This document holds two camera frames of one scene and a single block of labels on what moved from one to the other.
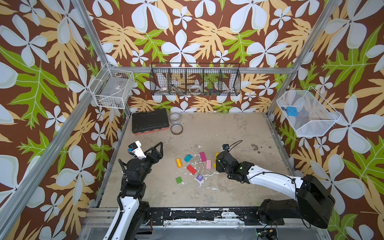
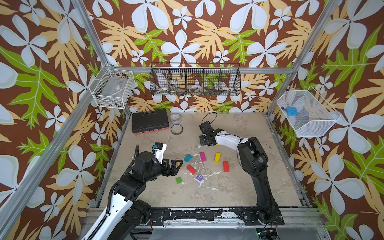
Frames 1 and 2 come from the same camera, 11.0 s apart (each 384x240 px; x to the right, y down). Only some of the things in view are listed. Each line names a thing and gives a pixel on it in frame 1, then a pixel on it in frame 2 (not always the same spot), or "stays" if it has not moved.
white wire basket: [111, 88] stays
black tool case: [149, 121] stays
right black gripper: [221, 157] -> [206, 137]
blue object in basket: [292, 111] stays
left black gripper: [157, 156] -> [173, 171]
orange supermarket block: [179, 162] stays
